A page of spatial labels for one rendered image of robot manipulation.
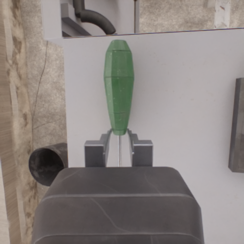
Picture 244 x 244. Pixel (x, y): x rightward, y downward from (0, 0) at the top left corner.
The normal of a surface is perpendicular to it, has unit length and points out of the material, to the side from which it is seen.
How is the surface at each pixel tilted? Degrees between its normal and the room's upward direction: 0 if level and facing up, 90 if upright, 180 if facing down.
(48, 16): 0
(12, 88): 39
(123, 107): 32
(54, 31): 0
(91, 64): 0
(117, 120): 14
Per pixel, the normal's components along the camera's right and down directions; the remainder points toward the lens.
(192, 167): -0.22, 0.17
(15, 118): 0.45, 0.22
